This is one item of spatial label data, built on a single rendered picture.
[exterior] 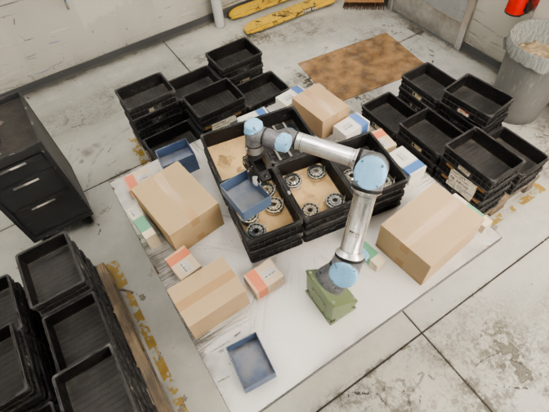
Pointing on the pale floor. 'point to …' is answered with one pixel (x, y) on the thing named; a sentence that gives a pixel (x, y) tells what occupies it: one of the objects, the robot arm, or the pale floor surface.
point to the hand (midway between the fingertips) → (258, 185)
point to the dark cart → (36, 175)
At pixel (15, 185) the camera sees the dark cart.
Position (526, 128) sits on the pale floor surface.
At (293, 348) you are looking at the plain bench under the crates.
